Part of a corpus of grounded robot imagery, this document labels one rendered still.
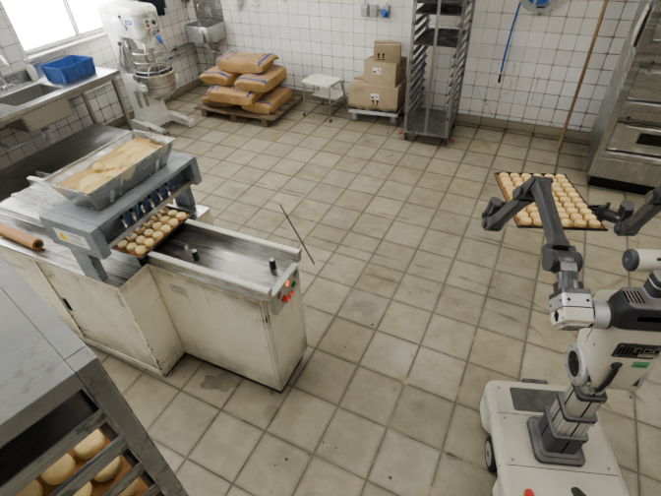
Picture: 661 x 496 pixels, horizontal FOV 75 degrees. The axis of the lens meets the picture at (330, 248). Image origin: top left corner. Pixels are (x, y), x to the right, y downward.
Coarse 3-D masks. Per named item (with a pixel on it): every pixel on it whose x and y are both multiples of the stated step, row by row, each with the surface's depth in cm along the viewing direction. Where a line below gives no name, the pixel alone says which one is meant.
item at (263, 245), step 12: (36, 180) 274; (192, 228) 235; (204, 228) 230; (216, 228) 227; (228, 240) 227; (240, 240) 223; (252, 240) 219; (264, 240) 218; (276, 252) 216; (288, 252) 212; (300, 252) 211
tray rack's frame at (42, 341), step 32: (0, 256) 72; (0, 288) 66; (0, 320) 61; (32, 320) 60; (0, 352) 56; (32, 352) 56; (64, 352) 56; (0, 384) 53; (32, 384) 53; (64, 384) 53; (0, 416) 49; (32, 416) 51
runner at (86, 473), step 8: (120, 440) 69; (104, 448) 70; (112, 448) 68; (120, 448) 69; (96, 456) 70; (104, 456) 67; (112, 456) 69; (88, 464) 69; (96, 464) 67; (104, 464) 68; (80, 472) 65; (88, 472) 66; (96, 472) 67; (72, 480) 64; (80, 480) 65; (88, 480) 67; (56, 488) 66; (64, 488) 64; (72, 488) 65; (80, 488) 66
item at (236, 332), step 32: (192, 256) 220; (224, 256) 219; (256, 256) 218; (160, 288) 228; (192, 288) 214; (224, 288) 202; (192, 320) 235; (224, 320) 220; (256, 320) 206; (288, 320) 227; (192, 352) 263; (224, 352) 243; (256, 352) 227; (288, 352) 238
